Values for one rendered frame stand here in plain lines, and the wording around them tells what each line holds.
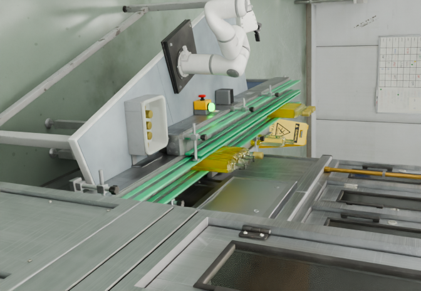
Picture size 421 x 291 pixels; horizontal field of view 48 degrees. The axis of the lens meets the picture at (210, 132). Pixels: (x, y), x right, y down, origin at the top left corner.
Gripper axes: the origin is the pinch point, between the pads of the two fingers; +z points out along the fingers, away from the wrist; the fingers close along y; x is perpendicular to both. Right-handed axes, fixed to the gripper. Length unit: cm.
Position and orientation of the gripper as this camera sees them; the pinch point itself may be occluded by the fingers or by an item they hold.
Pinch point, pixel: (250, 42)
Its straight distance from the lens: 246.3
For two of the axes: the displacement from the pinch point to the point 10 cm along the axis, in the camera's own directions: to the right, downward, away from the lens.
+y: -8.4, 3.5, -4.2
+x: 4.9, 1.6, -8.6
